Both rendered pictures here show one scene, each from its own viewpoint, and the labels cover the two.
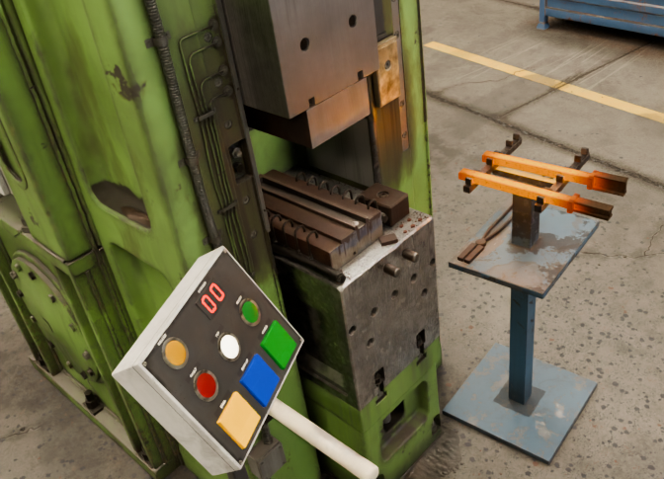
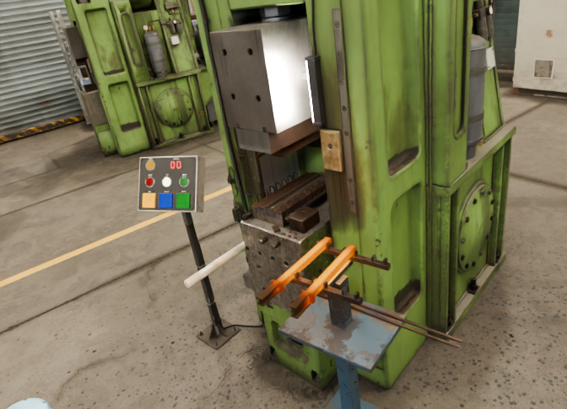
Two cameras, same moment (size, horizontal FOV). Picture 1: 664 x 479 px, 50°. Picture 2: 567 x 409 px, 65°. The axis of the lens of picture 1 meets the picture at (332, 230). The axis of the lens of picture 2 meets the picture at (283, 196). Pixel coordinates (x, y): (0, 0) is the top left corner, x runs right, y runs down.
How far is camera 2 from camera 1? 2.41 m
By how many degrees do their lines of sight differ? 74
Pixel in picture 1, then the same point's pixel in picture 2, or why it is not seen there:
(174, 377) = (144, 170)
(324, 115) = (245, 136)
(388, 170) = (337, 213)
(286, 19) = (224, 80)
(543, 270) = (304, 330)
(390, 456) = (280, 347)
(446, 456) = (303, 393)
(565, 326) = not seen: outside the picture
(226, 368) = (159, 185)
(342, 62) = (252, 116)
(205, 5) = not seen: hidden behind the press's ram
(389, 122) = (338, 185)
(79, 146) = not seen: hidden behind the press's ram
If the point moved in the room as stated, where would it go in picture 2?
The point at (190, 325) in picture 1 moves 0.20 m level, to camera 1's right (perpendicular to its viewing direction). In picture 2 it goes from (161, 164) to (155, 179)
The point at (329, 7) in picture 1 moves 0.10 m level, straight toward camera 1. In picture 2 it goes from (244, 85) to (219, 88)
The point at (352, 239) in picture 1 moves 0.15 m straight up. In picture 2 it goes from (263, 211) to (258, 181)
